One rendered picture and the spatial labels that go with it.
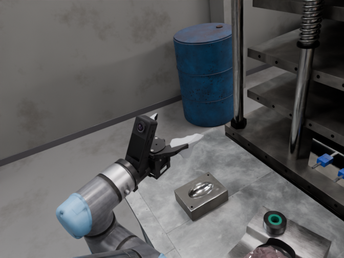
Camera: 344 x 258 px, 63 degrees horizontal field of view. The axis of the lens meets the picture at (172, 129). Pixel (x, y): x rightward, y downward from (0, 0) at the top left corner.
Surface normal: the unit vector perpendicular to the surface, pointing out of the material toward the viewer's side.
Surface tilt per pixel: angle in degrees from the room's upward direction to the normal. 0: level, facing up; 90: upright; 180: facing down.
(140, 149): 60
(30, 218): 0
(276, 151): 0
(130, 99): 90
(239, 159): 0
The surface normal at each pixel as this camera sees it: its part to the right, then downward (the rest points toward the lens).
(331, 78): -0.86, 0.39
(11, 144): 0.42, 0.47
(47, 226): -0.14, -0.81
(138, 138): -0.58, 0.07
